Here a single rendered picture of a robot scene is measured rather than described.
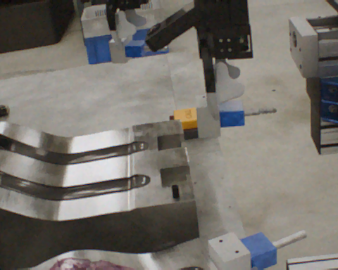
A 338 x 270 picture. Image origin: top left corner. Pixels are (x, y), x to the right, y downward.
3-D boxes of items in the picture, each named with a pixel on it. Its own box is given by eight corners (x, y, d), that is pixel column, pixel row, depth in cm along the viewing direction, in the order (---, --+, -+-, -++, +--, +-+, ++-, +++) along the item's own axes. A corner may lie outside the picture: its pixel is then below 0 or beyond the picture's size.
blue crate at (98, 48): (167, 38, 436) (163, 12, 426) (170, 54, 400) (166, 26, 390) (91, 48, 437) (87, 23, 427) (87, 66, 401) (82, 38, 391)
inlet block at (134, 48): (172, 55, 127) (169, 33, 125) (165, 62, 123) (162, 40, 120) (120, 55, 131) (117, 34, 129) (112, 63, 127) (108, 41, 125)
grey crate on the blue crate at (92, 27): (164, 13, 427) (161, -5, 420) (166, 27, 390) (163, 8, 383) (87, 24, 428) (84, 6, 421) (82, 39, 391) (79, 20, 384)
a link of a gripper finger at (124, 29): (135, 51, 120) (132, 10, 118) (110, 52, 122) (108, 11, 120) (140, 49, 123) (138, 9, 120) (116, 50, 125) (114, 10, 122)
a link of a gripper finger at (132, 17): (148, 41, 128) (140, 8, 122) (125, 42, 129) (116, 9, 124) (153, 34, 130) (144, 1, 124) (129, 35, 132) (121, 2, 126)
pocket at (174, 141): (185, 151, 96) (183, 132, 95) (188, 167, 92) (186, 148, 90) (159, 155, 96) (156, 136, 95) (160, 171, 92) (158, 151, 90)
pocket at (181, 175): (191, 185, 87) (189, 164, 85) (195, 204, 82) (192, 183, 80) (163, 188, 87) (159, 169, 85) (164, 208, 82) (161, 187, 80)
